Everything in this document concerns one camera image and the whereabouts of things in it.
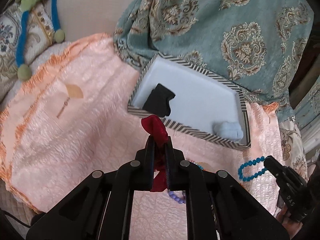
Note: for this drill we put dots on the black scrunchie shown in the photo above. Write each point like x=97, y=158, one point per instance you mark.
x=158, y=100

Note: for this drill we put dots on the light blue scrunchie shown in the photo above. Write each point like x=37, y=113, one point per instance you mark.
x=228, y=130

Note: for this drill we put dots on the beige quilted bedspread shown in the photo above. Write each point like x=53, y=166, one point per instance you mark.
x=12, y=202

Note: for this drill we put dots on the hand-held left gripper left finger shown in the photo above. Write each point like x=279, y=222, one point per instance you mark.
x=150, y=155

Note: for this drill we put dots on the red scrunchie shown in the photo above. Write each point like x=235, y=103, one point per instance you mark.
x=153, y=127

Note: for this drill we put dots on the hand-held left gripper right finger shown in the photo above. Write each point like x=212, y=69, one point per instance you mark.
x=168, y=160

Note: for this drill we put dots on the teal damask pillow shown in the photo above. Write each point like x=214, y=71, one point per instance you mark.
x=237, y=30

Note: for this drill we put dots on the peach fuzzy blanket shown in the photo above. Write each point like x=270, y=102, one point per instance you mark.
x=75, y=135

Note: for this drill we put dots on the person's right hand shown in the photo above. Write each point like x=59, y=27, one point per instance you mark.
x=285, y=220

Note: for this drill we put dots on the striped box with white inside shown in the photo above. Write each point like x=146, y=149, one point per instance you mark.
x=200, y=92

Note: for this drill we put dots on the green and blue plush toy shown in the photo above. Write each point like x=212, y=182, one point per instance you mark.
x=25, y=17

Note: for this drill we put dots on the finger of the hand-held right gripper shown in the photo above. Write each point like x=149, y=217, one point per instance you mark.
x=273, y=167

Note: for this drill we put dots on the beige floral cushion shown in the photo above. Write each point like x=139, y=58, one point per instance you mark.
x=10, y=42

